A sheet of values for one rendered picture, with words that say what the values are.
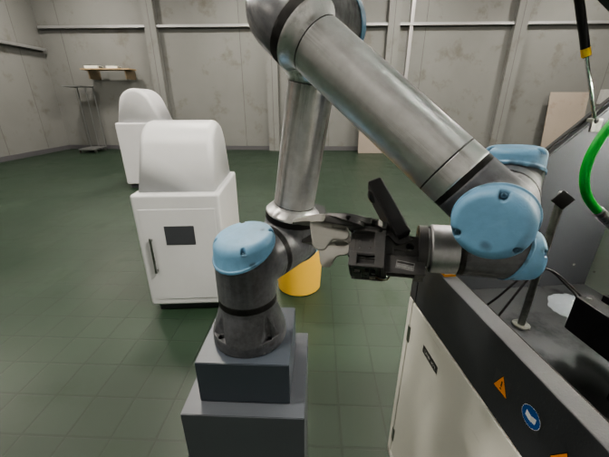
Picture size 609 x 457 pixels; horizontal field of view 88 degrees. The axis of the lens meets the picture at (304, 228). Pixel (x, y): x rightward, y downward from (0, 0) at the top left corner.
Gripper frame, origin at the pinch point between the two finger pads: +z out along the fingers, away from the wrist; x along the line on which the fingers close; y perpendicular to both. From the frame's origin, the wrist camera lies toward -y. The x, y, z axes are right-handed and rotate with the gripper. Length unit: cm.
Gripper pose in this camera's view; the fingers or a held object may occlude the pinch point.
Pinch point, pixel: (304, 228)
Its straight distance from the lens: 55.1
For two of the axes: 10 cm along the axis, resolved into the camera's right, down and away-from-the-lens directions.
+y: -1.6, 9.0, -4.1
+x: 1.9, 4.4, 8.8
